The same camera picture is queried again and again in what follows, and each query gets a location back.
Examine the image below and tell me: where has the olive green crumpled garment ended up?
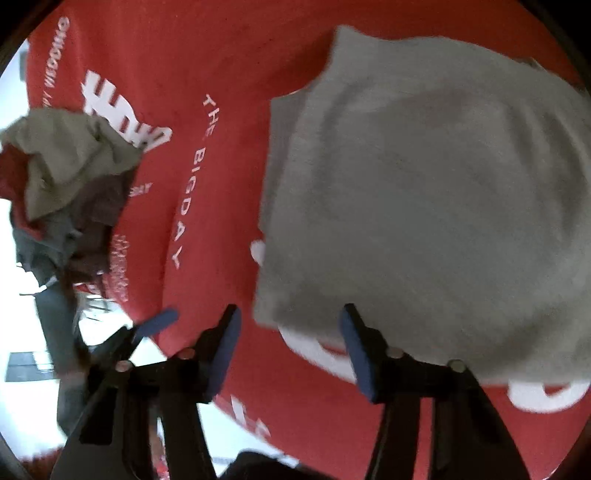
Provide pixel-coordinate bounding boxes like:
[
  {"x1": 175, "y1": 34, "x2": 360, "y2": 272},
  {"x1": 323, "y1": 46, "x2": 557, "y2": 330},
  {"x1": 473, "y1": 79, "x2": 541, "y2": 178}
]
[{"x1": 1, "y1": 108, "x2": 142, "y2": 221}]

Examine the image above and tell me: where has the dark brown crumpled garment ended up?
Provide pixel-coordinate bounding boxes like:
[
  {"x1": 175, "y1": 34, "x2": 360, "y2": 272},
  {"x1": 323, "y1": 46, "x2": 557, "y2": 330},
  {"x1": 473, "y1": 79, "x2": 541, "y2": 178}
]
[{"x1": 45, "y1": 168, "x2": 136, "y2": 285}]

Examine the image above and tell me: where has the grey small garment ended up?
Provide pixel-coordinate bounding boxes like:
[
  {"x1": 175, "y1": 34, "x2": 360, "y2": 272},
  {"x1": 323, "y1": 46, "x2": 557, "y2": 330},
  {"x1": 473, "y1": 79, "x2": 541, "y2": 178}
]
[{"x1": 253, "y1": 27, "x2": 590, "y2": 383}]

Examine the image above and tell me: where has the red crumpled garment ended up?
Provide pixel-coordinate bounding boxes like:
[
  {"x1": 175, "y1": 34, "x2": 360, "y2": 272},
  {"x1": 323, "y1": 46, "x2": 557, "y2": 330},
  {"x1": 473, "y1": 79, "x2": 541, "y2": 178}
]
[{"x1": 0, "y1": 144, "x2": 43, "y2": 240}]

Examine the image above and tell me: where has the red printed blanket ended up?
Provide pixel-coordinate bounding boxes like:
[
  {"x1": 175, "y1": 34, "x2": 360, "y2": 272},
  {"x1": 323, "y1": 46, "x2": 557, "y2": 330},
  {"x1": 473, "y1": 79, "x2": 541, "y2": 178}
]
[{"x1": 27, "y1": 1, "x2": 583, "y2": 479}]

